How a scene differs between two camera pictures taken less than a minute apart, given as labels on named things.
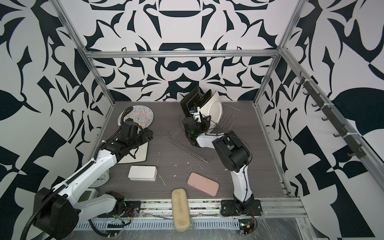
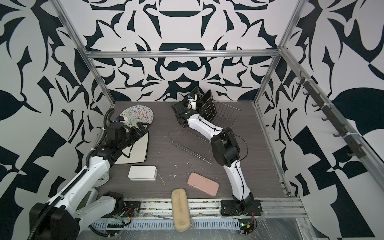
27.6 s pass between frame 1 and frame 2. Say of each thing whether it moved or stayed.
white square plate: moved
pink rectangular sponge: stayed
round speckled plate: stayed
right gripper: moved
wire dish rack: stayed
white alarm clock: stayed
